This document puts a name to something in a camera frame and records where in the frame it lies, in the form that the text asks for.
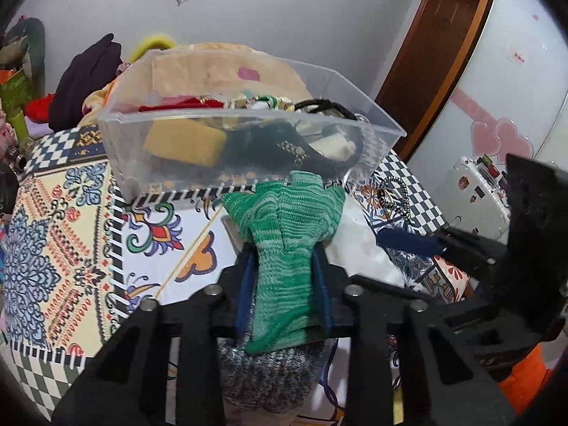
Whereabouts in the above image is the white suitcase with stickers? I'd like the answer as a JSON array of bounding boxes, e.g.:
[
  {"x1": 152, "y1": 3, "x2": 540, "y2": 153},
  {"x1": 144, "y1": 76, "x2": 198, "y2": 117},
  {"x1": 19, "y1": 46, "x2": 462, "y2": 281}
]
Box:
[{"x1": 432, "y1": 157, "x2": 510, "y2": 243}]

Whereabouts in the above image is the green knitted cloth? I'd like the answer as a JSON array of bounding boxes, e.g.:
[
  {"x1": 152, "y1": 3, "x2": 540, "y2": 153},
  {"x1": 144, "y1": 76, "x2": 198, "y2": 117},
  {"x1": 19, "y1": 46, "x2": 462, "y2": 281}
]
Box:
[{"x1": 222, "y1": 170, "x2": 346, "y2": 355}]

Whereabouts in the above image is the yellow sponge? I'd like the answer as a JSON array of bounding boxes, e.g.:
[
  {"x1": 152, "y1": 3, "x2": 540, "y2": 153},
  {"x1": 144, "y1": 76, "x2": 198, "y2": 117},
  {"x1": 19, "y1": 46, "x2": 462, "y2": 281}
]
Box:
[{"x1": 143, "y1": 119, "x2": 228, "y2": 167}]

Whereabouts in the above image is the dark purple clothing pile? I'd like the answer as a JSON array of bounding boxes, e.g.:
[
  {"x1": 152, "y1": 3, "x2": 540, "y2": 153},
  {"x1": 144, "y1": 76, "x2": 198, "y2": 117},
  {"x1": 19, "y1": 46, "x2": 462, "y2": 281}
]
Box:
[{"x1": 48, "y1": 33, "x2": 122, "y2": 132}]

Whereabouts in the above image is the floral yellow silk scrunchie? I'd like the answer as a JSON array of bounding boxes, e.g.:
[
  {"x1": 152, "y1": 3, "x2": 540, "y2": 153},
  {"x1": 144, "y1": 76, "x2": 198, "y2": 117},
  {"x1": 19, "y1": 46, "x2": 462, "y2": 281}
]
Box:
[{"x1": 227, "y1": 93, "x2": 295, "y2": 111}]

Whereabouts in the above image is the grey green plush toy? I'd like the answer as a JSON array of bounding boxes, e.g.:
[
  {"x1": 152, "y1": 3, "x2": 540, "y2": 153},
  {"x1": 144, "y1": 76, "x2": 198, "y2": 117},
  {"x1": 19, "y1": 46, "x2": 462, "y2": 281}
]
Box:
[{"x1": 1, "y1": 17, "x2": 45, "y2": 97}]

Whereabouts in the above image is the orange sleeve forearm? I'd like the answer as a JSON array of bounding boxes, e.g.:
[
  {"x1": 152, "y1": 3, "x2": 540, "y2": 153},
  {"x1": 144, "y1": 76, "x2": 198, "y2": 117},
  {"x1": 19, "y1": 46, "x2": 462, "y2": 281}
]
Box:
[{"x1": 498, "y1": 345, "x2": 552, "y2": 414}]

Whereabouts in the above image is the grey knitted cloth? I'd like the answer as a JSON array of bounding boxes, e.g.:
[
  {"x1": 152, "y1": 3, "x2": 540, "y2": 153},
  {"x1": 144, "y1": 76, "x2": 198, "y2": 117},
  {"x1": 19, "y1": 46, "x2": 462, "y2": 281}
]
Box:
[{"x1": 218, "y1": 339, "x2": 326, "y2": 414}]

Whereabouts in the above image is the beige fleece blanket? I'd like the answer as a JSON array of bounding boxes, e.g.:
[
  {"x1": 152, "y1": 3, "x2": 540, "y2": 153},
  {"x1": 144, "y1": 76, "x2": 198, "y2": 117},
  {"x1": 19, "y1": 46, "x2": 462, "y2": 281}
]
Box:
[{"x1": 79, "y1": 42, "x2": 312, "y2": 126}]

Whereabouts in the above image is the green storage basket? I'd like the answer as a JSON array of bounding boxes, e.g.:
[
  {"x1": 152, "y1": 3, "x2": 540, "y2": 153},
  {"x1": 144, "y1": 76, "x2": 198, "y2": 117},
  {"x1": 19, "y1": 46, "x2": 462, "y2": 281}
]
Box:
[{"x1": 1, "y1": 69, "x2": 38, "y2": 118}]

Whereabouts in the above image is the wooden door frame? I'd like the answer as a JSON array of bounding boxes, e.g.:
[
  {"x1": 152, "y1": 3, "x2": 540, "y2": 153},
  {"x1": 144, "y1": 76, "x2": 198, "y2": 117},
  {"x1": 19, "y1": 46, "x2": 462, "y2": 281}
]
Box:
[{"x1": 376, "y1": 0, "x2": 492, "y2": 160}]

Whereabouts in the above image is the clear plastic storage box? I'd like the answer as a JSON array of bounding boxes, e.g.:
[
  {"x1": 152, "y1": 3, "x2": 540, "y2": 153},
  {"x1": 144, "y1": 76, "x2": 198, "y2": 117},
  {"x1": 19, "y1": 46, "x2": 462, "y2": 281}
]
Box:
[{"x1": 98, "y1": 57, "x2": 404, "y2": 203}]

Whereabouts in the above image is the yellow foam arch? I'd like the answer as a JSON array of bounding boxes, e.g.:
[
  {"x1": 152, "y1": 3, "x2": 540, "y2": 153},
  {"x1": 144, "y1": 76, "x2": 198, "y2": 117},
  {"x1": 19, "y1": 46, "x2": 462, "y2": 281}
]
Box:
[{"x1": 128, "y1": 34, "x2": 176, "y2": 64}]

